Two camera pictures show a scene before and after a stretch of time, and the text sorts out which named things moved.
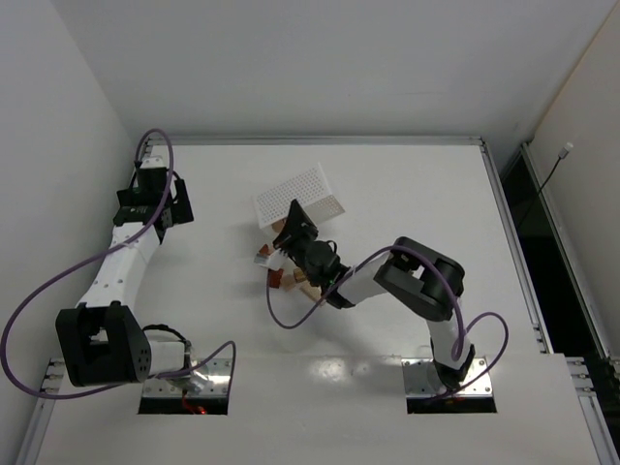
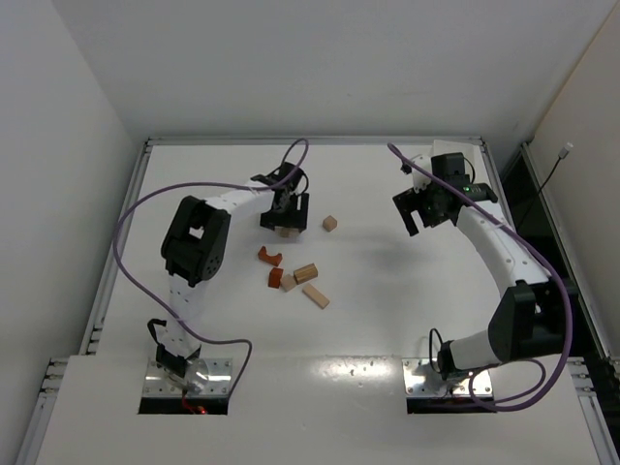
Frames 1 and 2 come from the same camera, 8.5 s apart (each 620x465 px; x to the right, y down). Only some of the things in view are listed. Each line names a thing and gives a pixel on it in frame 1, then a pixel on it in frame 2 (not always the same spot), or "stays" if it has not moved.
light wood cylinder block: (298, 274) stays
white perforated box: (309, 188) to (471, 151)
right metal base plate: (421, 379) stays
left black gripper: (139, 211) to (286, 218)
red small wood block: (274, 277) stays
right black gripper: (293, 238) to (409, 204)
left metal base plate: (207, 378) stays
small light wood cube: (288, 282) stays
